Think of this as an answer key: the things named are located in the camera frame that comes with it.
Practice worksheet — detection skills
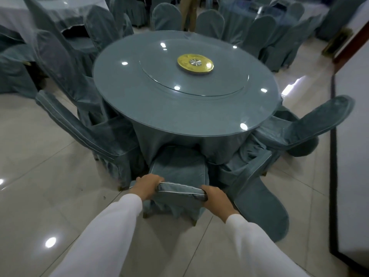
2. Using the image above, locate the gold black trash bin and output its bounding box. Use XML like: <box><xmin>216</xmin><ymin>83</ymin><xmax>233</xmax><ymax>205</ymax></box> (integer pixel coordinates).
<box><xmin>321</xmin><ymin>27</ymin><xmax>354</xmax><ymax>58</ymax></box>

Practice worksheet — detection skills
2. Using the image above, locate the round white clothed table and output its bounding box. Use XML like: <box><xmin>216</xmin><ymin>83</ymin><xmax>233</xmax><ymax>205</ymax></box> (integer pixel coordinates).
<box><xmin>0</xmin><ymin>0</ymin><xmax>110</xmax><ymax>47</ymax></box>

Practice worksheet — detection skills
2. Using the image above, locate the person's right hand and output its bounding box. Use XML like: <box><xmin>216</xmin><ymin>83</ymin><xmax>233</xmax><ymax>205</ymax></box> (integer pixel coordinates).
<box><xmin>200</xmin><ymin>185</ymin><xmax>240</xmax><ymax>225</ymax></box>

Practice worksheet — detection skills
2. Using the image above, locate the round glass turntable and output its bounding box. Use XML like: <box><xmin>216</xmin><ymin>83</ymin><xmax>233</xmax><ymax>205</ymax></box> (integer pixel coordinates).
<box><xmin>139</xmin><ymin>38</ymin><xmax>250</xmax><ymax>98</ymax></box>

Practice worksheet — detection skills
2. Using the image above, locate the person's right forearm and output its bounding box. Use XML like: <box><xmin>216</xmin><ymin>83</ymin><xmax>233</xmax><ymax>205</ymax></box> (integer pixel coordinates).
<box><xmin>224</xmin><ymin>213</ymin><xmax>311</xmax><ymax>277</ymax></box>

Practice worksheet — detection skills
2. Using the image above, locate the person's left forearm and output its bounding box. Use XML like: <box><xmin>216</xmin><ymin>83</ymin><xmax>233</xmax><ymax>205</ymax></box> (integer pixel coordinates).
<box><xmin>49</xmin><ymin>193</ymin><xmax>144</xmax><ymax>277</ymax></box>

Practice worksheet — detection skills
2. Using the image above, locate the person's left hand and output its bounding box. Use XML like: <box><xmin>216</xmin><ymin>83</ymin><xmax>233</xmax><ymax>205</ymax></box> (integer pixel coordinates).
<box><xmin>128</xmin><ymin>174</ymin><xmax>165</xmax><ymax>202</ymax></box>

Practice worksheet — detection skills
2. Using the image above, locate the round teal table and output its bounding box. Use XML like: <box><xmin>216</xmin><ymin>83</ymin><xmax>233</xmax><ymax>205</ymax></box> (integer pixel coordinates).
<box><xmin>93</xmin><ymin>30</ymin><xmax>283</xmax><ymax>166</ymax></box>
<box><xmin>218</xmin><ymin>0</ymin><xmax>329</xmax><ymax>45</ymax></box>

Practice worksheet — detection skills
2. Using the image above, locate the red wooden door frame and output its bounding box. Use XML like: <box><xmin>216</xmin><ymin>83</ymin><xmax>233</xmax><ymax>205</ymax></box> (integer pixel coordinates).
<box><xmin>333</xmin><ymin>21</ymin><xmax>369</xmax><ymax>74</ymax></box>

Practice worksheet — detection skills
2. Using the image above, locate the teal tablecloth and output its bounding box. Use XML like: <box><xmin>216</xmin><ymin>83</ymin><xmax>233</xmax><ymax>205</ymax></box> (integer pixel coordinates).
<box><xmin>131</xmin><ymin>112</ymin><xmax>260</xmax><ymax>166</ymax></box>

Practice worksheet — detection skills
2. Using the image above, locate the gold turntable hub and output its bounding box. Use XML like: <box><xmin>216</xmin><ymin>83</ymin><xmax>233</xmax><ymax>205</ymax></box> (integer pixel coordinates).
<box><xmin>176</xmin><ymin>53</ymin><xmax>215</xmax><ymax>75</ymax></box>

